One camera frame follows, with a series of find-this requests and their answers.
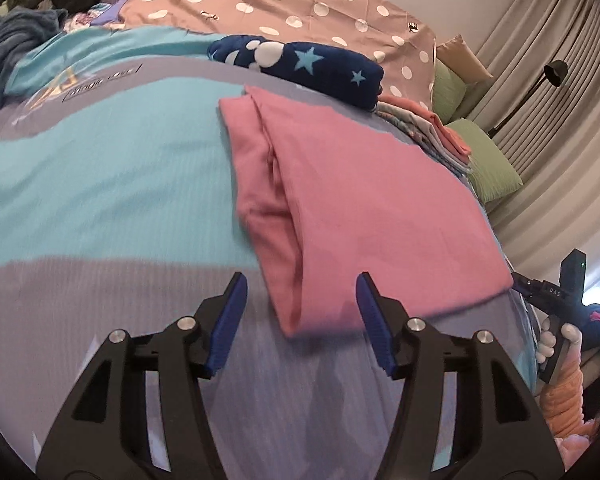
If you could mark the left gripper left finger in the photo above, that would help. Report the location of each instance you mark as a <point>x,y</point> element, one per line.
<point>101,431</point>

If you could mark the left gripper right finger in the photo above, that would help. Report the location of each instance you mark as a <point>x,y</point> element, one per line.
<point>499,431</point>

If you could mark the pink garment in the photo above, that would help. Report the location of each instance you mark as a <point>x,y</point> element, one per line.
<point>324,198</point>

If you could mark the right forearm orange sleeve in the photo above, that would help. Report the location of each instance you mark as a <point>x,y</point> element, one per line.
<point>561,402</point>

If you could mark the folded clothes stack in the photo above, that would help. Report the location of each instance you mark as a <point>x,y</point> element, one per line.
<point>426,129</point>

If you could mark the right white gloved hand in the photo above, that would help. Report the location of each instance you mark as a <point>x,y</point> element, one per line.
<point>548,342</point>

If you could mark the green pillow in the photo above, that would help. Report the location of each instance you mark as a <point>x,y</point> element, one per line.
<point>492,176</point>
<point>447,93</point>

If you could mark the beige curtain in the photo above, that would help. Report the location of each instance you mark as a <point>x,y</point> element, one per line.
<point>553,142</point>

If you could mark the blue grey striped bedsheet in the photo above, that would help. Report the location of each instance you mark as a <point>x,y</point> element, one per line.
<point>117,210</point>

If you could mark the beige pillow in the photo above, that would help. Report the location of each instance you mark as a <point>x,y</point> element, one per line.
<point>458,57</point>

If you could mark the navy star patterned garment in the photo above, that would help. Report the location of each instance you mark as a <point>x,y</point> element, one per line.
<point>344,75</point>

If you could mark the pink polka dot duvet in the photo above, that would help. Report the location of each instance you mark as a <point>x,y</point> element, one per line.
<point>401,44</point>

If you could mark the dark blue blanket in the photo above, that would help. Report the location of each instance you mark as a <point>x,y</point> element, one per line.
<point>21,31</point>

